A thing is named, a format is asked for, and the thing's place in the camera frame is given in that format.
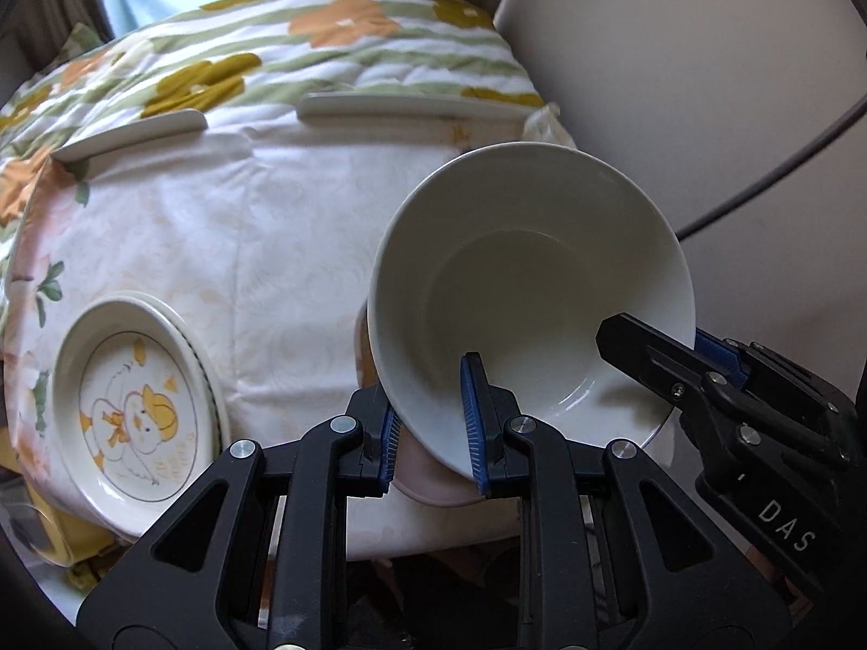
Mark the white floral tablecloth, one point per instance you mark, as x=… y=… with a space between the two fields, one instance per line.
x=271 y=250

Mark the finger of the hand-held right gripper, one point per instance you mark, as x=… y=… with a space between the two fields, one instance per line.
x=799 y=393
x=650 y=359

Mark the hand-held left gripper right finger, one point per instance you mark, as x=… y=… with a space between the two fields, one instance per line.
x=472 y=426

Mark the flower print blanket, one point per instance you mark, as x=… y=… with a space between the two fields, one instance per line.
x=305 y=54

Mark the yellow cloth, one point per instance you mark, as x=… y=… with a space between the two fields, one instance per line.
x=81 y=545

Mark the clear plastic container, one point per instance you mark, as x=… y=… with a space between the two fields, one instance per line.
x=27 y=528

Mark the white plate with dark rim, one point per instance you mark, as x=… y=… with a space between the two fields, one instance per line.
x=217 y=413

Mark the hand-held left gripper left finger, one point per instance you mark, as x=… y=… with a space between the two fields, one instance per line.
x=386 y=450

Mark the white bowl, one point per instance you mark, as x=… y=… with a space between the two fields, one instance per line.
x=528 y=271

